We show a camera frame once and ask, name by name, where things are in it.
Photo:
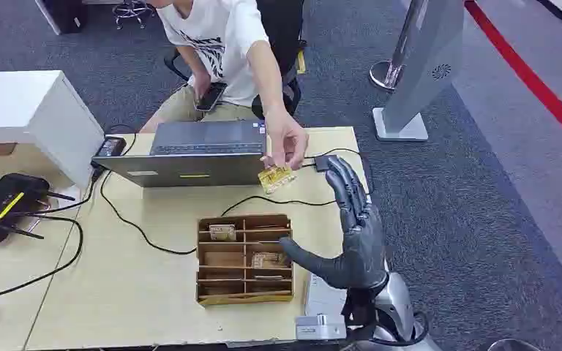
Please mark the flat white device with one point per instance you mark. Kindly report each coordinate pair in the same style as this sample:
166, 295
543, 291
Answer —
322, 300

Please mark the person's left hand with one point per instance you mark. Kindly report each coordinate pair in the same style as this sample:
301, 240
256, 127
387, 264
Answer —
286, 140

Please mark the black usb hub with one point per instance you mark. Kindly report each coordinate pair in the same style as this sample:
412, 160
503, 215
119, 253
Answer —
321, 164

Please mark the person's right hand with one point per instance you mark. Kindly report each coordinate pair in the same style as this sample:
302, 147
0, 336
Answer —
201, 86

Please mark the person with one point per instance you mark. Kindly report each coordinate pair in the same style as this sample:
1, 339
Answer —
223, 48

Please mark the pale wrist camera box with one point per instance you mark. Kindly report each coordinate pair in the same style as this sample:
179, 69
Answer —
317, 329

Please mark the grey kiosk stand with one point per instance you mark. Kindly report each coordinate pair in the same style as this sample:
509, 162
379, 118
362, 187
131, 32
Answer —
421, 72

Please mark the yellow chair label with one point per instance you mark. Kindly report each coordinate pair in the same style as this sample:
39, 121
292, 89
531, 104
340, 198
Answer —
301, 62

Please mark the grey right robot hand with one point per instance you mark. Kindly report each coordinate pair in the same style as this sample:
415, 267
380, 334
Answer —
361, 247

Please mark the white cabinet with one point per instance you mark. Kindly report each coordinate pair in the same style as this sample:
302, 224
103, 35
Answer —
19, 106

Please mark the wooden card box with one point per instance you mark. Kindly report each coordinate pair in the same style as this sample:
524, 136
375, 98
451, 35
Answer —
223, 261

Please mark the grey laptop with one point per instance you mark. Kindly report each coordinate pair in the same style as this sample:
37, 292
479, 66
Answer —
189, 169

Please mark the round grey rim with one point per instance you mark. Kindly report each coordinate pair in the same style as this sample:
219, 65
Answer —
513, 345

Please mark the black router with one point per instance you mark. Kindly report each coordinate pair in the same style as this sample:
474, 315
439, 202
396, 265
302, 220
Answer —
4, 203

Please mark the chrome stanchion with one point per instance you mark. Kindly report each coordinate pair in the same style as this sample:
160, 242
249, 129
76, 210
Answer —
383, 75

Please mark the black power adapter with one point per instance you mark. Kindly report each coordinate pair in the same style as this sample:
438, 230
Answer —
110, 147

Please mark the black cabinet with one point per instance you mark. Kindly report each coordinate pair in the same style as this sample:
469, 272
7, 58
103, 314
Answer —
65, 14

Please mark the black phone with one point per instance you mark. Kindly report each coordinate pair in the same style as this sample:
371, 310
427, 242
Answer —
211, 97

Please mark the chrome stool base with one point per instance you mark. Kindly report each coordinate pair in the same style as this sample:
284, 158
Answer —
133, 8

